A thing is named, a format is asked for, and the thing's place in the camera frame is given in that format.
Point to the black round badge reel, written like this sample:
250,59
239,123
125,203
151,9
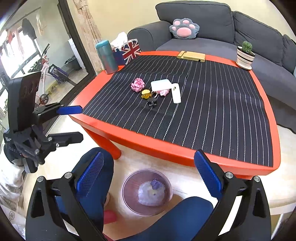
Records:
152,102

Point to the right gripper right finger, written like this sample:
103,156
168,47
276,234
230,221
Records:
252,221

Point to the pink translucent trash bin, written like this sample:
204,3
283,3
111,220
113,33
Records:
130,188

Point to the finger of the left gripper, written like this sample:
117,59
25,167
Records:
56,140
49,111

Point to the black striped table mat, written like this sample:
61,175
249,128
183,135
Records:
221,111

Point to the beige patterned curtain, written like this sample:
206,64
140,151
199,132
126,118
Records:
91,33

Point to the white adhesive wall hook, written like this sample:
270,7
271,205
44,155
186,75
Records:
176,95

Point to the crumpled trash in bin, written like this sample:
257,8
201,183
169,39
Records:
151,193

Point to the white square box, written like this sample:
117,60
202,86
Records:
160,85

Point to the orange turtle keychain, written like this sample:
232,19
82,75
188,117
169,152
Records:
146,94

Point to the union jack tissue box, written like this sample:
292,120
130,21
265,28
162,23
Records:
125,50

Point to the black sliding door frame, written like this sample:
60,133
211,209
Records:
70,69

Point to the pink small figure toy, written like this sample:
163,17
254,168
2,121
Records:
163,92

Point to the dark grey sofa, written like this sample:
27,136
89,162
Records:
221,32

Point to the teal thermos tumbler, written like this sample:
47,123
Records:
106,56

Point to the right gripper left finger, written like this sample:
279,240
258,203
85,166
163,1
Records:
44,220

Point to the pink white exercise bike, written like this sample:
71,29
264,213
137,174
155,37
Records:
42,65

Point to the potted cactus striped pot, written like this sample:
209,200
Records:
245,56

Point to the grey pink paw cushion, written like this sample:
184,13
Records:
184,29

